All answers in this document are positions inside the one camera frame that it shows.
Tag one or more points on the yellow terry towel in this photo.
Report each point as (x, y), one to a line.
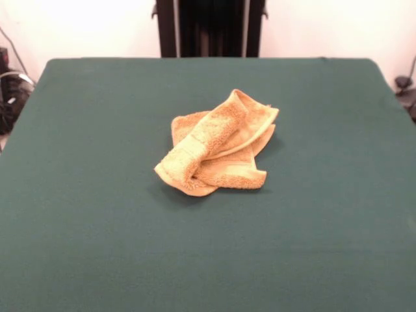
(211, 136)

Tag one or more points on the black robot stand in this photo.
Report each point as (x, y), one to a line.
(167, 32)

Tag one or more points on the dark green table cloth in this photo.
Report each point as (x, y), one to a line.
(97, 234)

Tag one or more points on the grey wheeled stand base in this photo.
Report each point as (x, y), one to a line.
(404, 83)

